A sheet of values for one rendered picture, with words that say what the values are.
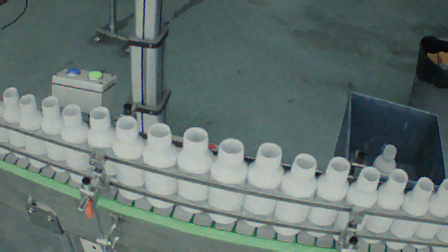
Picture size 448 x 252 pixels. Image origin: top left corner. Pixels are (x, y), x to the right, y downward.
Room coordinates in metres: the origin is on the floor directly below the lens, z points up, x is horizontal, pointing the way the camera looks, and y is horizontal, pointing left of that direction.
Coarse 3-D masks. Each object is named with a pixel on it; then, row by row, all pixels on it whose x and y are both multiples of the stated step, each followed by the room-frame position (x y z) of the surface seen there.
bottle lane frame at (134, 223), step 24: (0, 168) 0.61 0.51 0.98; (24, 168) 0.61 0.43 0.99; (0, 192) 0.61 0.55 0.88; (24, 192) 0.60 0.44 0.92; (48, 192) 0.58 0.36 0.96; (72, 192) 0.57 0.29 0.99; (72, 216) 0.57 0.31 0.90; (120, 216) 0.55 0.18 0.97; (144, 216) 0.54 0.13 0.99; (168, 216) 0.55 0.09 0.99; (192, 216) 0.56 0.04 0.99; (120, 240) 0.55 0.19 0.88; (144, 240) 0.54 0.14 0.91; (168, 240) 0.53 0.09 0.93; (192, 240) 0.52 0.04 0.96; (216, 240) 0.51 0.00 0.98; (240, 240) 0.51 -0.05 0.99; (264, 240) 0.51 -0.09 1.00
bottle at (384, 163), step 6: (384, 150) 0.88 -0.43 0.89; (390, 150) 0.90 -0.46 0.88; (378, 156) 0.90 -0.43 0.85; (384, 156) 0.87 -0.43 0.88; (390, 156) 0.86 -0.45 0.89; (378, 162) 0.88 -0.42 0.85; (384, 162) 0.87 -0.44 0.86; (390, 162) 0.86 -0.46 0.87; (378, 168) 0.86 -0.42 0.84; (384, 168) 0.85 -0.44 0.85; (390, 168) 0.86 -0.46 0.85; (384, 174) 0.85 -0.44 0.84
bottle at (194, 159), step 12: (192, 132) 0.60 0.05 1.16; (204, 132) 0.59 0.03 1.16; (192, 144) 0.57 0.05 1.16; (204, 144) 0.57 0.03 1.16; (180, 156) 0.57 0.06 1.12; (192, 156) 0.56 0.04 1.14; (204, 156) 0.57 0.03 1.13; (180, 168) 0.56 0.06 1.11; (192, 168) 0.55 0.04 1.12; (204, 168) 0.56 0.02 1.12; (180, 180) 0.56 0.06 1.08; (180, 192) 0.56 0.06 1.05; (192, 192) 0.55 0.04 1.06; (204, 192) 0.56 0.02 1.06; (204, 204) 0.56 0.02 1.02
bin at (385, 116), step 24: (360, 96) 1.04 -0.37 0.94; (360, 120) 1.04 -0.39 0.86; (384, 120) 1.02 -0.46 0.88; (408, 120) 1.01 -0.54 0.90; (432, 120) 0.99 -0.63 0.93; (336, 144) 1.04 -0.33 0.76; (360, 144) 1.03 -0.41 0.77; (384, 144) 1.02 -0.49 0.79; (408, 144) 1.00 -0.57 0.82; (432, 144) 0.93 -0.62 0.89; (408, 168) 0.98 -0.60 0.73; (432, 168) 0.85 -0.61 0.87
